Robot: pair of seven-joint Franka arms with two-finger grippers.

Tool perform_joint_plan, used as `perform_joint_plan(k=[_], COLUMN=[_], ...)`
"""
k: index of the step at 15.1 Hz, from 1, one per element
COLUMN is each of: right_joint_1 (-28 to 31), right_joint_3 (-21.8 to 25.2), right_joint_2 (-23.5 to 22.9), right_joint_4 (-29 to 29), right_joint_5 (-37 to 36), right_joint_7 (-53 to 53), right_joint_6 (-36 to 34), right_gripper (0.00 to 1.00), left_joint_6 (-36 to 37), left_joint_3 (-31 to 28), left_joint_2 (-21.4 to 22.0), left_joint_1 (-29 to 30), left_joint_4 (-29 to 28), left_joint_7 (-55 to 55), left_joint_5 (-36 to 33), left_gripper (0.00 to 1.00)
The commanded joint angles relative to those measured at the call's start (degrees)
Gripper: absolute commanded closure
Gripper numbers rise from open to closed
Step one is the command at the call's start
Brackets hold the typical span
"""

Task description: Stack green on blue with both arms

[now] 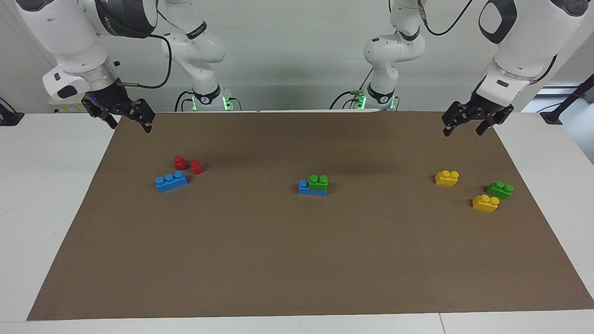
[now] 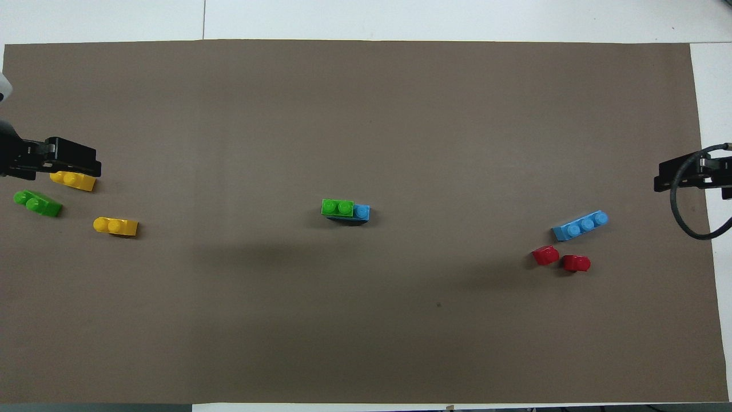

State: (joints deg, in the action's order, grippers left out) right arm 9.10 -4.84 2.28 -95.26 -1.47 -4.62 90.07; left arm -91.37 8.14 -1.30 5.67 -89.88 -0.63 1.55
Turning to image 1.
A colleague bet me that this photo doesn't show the yellow two-stud toy block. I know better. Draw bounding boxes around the yellow two-stud toy block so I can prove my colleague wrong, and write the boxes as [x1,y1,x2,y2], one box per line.
[471,194,500,213]
[434,170,460,187]

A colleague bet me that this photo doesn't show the black left base cables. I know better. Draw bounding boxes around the black left base cables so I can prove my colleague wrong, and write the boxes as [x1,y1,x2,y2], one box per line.
[329,69,374,110]

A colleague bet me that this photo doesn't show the black right base cables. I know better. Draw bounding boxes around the black right base cables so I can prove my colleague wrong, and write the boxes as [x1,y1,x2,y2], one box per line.
[174,90,195,112]

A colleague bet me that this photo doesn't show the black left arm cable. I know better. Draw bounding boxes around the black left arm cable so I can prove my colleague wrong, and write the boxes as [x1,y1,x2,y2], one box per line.
[418,0,474,36]

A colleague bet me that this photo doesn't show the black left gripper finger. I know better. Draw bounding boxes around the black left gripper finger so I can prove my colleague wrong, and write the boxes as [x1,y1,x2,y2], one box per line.
[476,105,515,136]
[441,103,471,137]

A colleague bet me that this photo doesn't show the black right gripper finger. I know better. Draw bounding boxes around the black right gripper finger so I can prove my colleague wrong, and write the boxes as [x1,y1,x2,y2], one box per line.
[127,98,155,134]
[81,96,117,129]

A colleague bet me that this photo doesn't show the black table clamp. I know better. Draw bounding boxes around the black table clamp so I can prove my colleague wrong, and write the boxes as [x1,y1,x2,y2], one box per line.
[0,97,25,127]

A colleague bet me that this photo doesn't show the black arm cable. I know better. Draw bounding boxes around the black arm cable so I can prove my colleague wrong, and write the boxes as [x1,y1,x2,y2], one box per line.
[418,0,474,36]
[116,32,173,89]

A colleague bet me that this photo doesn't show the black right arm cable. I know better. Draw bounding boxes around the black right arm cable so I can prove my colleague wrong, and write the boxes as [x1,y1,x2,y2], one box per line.
[116,32,173,89]

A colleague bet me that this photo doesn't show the blue three-stud toy block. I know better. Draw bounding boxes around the blue three-stud toy block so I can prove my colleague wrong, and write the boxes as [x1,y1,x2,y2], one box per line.
[155,171,189,193]
[298,180,328,196]

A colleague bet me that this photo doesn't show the black base cables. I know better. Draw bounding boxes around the black base cables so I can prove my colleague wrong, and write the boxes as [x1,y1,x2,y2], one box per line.
[329,69,374,110]
[174,90,195,112]

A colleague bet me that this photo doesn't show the brown table mat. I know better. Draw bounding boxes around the brown table mat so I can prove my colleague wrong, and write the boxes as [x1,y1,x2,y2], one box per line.
[26,110,594,321]

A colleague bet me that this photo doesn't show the white box yellow label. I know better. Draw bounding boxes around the white box yellow label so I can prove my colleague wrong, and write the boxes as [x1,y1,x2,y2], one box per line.
[49,97,89,114]

